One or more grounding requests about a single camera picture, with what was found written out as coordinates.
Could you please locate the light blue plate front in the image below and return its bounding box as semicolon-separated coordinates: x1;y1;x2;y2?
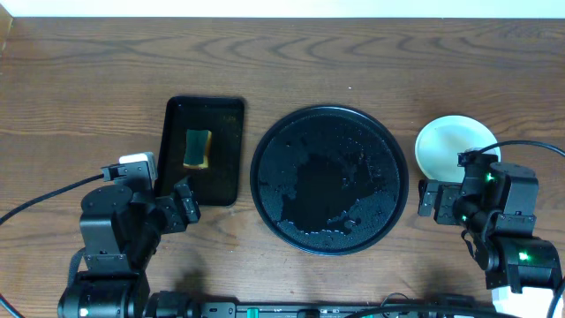
415;115;498;183

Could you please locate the orange green scrub sponge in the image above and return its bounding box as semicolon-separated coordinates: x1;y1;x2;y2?
183;130;212;170

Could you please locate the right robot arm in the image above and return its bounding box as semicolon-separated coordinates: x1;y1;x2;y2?
418;162;564;317

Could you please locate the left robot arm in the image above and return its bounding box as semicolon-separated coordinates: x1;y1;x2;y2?
57;178;201;318

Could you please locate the black rectangular tray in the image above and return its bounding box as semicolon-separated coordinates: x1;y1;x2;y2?
154;95;245;206

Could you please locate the black round tray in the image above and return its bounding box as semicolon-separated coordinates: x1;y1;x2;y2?
250;105;409;255

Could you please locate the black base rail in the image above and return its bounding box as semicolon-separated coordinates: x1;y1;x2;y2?
199;302;509;318

